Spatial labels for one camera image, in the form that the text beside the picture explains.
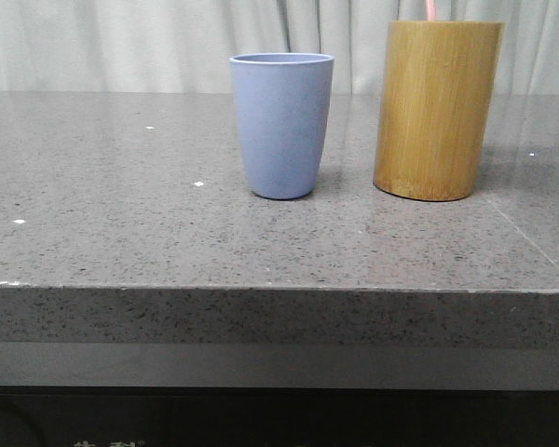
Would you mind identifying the blue plastic cup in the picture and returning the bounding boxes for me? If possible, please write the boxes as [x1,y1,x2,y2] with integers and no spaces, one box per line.
[229,52,334,200]

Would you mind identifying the pink chopstick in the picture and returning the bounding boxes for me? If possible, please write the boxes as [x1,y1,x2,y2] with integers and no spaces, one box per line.
[425,0,437,21]

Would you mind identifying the bamboo cylinder holder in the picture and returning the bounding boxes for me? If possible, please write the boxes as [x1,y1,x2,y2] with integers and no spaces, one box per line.
[374,20,504,201]

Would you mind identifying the white curtain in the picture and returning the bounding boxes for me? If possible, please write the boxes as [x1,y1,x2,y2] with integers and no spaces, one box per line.
[0,1,559,94]

